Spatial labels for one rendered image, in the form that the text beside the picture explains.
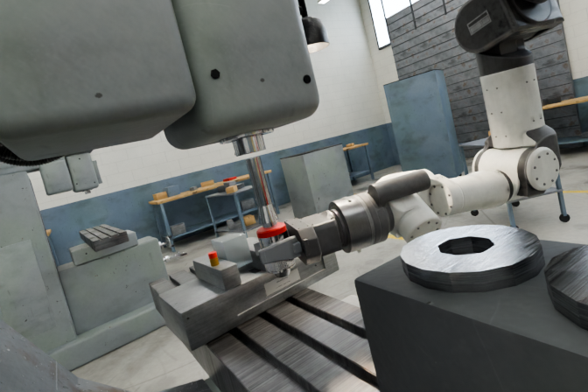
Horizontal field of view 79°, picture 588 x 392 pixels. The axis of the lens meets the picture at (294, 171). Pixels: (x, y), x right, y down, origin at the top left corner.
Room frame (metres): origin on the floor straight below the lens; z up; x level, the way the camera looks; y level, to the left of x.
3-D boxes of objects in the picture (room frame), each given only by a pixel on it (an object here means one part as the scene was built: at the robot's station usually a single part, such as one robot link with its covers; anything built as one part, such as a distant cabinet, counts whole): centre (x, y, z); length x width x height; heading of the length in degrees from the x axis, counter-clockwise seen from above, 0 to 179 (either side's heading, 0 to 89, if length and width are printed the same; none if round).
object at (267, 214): (0.55, 0.06, 1.22); 0.03 x 0.03 x 0.11
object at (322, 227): (0.57, -0.03, 1.13); 0.13 x 0.12 x 0.10; 14
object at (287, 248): (0.52, 0.05, 1.13); 0.06 x 0.02 x 0.03; 104
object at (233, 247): (0.72, 0.16, 1.10); 0.06 x 0.05 x 0.06; 35
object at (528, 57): (0.68, -0.45, 1.39); 0.12 x 0.09 x 0.14; 111
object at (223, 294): (0.74, 0.14, 1.04); 0.35 x 0.15 x 0.11; 125
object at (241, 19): (0.55, 0.06, 1.47); 0.21 x 0.19 x 0.32; 32
